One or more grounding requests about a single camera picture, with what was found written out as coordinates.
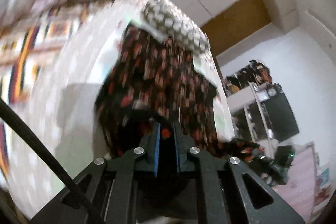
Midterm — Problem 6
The black floral garment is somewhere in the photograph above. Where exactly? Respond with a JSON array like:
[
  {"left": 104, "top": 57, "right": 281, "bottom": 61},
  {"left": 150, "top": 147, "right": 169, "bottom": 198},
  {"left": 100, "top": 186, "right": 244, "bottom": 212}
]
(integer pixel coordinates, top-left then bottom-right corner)
[{"left": 95, "top": 24, "right": 260, "bottom": 163}]

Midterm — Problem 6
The heart patchwork quilt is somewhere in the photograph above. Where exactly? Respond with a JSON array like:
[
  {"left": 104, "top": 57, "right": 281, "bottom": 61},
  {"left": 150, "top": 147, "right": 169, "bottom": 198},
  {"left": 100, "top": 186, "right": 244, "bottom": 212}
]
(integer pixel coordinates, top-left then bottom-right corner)
[{"left": 4, "top": 0, "right": 236, "bottom": 219}]

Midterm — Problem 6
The white shelf unit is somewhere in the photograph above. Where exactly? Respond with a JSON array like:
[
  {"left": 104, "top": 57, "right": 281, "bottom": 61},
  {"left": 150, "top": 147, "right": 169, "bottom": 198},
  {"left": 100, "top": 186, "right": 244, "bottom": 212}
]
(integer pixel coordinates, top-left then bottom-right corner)
[{"left": 227, "top": 83, "right": 299, "bottom": 142}]

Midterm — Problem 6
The orange geometric patterned blanket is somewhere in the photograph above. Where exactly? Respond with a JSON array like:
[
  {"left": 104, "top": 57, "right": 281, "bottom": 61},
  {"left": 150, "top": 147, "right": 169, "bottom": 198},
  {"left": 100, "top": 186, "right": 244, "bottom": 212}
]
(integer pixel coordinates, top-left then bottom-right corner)
[{"left": 1, "top": 0, "right": 114, "bottom": 151}]

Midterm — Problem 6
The pile of clothes on shelf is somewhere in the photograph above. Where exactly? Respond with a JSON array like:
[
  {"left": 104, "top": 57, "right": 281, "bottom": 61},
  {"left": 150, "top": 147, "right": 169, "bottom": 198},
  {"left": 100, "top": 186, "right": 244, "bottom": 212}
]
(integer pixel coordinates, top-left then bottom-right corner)
[{"left": 222, "top": 60, "right": 282, "bottom": 97}]

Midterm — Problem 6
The olive white-spotted bolster pillow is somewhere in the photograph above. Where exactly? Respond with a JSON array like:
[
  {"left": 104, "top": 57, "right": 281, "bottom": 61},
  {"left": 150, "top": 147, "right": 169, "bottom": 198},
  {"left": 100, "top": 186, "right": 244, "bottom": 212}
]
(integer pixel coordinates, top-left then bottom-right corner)
[{"left": 142, "top": 0, "right": 210, "bottom": 55}]

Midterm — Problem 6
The brown wooden door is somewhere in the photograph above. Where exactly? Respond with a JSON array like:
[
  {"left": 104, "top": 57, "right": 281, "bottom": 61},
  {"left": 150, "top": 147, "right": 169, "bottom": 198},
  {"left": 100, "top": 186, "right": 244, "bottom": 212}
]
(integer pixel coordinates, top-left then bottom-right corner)
[{"left": 201, "top": 0, "right": 271, "bottom": 56}]

